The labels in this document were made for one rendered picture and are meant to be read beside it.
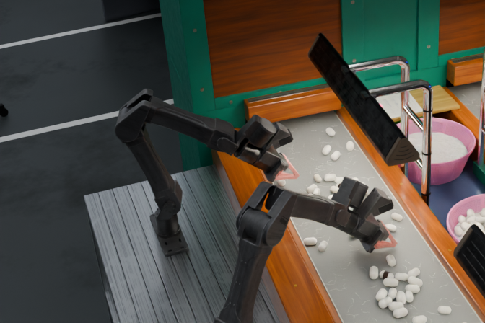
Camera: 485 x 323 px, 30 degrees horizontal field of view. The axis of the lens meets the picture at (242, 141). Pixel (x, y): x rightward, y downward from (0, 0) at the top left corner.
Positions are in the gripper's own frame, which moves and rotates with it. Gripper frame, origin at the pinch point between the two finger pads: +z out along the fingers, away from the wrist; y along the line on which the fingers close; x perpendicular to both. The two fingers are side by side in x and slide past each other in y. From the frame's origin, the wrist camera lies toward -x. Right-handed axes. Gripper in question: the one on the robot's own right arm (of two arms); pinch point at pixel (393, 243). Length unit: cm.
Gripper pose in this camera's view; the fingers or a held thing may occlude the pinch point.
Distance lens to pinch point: 234.9
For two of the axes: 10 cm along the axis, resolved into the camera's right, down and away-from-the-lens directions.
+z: 7.9, 4.0, 4.6
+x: -5.6, 7.8, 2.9
